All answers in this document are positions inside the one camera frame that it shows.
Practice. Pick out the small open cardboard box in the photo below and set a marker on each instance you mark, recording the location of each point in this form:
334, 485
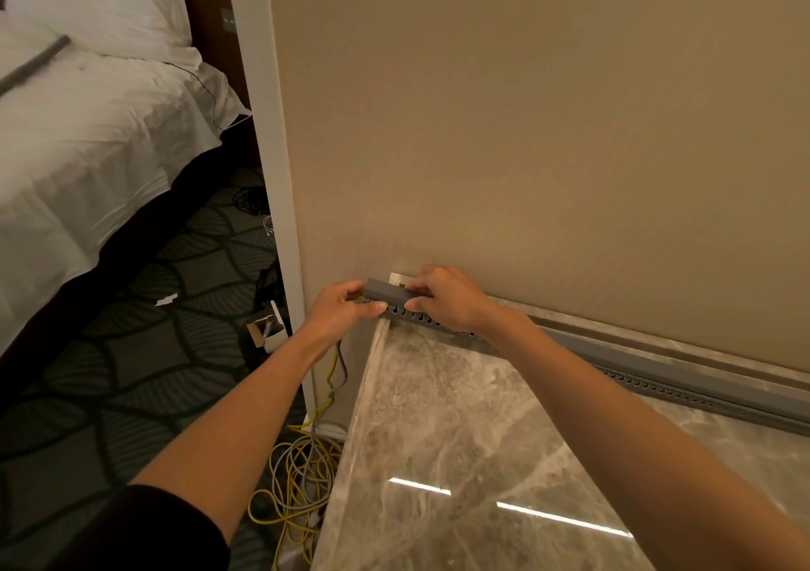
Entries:
269, 330

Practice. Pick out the white paper scrap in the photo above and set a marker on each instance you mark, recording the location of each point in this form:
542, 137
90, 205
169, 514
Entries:
166, 300

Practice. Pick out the white power strip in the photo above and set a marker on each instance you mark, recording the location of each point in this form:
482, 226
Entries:
329, 430

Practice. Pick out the brown wooden headboard panel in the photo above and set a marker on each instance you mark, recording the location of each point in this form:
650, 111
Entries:
212, 52

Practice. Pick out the metal wall switch plate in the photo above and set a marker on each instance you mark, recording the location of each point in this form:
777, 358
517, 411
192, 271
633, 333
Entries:
228, 21

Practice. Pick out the white door frame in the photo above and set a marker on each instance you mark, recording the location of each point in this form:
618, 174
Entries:
269, 147

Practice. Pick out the person's left forearm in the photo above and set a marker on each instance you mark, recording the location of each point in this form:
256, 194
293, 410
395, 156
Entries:
247, 412

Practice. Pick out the person's left thumb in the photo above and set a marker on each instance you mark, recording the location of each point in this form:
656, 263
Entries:
370, 310

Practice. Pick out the white wall socket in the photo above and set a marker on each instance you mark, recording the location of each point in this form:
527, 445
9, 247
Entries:
397, 279

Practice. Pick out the person's right forearm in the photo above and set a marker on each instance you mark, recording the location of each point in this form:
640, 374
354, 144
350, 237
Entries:
633, 450

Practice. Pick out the person's left hand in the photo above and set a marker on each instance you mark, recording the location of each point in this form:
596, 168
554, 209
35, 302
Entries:
329, 321

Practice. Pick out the white pillow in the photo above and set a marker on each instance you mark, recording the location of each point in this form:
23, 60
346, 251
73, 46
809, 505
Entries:
95, 1

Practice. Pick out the person's right thumb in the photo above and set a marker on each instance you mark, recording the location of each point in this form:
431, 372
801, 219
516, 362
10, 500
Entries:
419, 303

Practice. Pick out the person's right hand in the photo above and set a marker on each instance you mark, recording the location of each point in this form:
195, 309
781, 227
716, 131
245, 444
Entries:
459, 305

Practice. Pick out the grey bed runner strip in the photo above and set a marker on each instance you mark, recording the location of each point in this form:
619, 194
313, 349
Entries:
35, 64

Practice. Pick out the white duvet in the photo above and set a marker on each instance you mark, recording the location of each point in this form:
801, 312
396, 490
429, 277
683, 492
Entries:
95, 159

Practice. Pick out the black sleeve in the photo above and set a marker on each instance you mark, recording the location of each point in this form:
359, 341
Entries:
145, 536

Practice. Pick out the dark bed base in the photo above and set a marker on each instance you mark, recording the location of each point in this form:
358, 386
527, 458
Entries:
126, 257

